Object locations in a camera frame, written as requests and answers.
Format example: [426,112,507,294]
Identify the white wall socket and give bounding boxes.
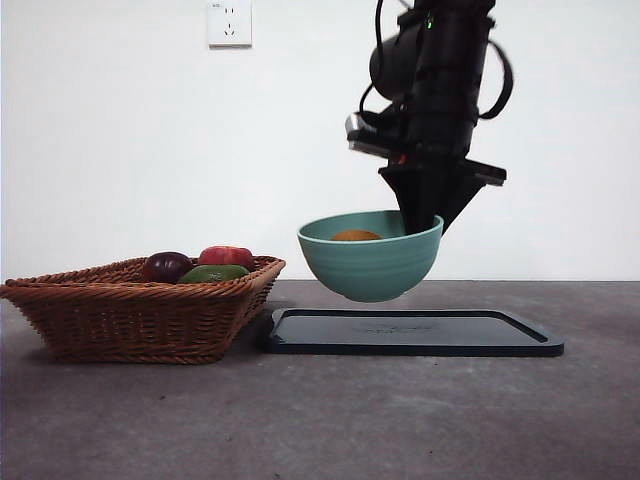
[207,2,253,50]

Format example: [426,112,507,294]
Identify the yellow-brown kiwifruit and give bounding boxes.
[331,228,384,242]

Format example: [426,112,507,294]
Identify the light teal bowl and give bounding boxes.
[297,210,445,304]

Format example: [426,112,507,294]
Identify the dark teal rectangular tray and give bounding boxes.
[264,308,566,358]

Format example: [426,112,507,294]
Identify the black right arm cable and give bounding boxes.
[477,37,516,121]

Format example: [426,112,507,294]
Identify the brown wicker basket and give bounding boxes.
[0,255,287,366]

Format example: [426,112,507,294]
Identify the dark purple fruit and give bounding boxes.
[141,251,194,285]

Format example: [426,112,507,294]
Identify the red apple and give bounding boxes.
[198,245,255,272]

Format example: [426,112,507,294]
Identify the green avocado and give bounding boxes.
[177,263,250,285]

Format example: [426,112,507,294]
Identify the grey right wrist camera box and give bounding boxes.
[345,112,396,139]

